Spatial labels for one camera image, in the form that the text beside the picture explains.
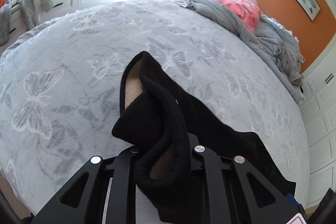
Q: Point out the white panelled wardrobe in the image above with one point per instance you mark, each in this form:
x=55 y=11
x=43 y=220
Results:
x=318 y=115

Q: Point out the black fleece pants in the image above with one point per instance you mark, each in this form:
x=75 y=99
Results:
x=157 y=116

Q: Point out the grey clothes hanging on cabinet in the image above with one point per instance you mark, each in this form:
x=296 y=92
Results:
x=28 y=13

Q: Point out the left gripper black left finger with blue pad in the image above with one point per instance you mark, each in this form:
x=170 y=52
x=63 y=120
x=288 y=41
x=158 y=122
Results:
x=101 y=191

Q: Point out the crumpled dark grey garment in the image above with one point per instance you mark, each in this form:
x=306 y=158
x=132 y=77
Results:
x=288 y=62

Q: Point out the grey rumpled duvet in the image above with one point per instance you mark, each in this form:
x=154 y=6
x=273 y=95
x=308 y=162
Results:
x=264 y=41

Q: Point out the grey butterfly bedspread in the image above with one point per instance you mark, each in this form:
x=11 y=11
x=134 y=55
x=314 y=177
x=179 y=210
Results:
x=60 y=87

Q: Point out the pink pillow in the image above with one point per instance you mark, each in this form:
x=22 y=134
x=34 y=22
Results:
x=248 y=12

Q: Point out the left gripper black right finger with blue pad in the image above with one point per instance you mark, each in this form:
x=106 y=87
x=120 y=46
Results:
x=233 y=191

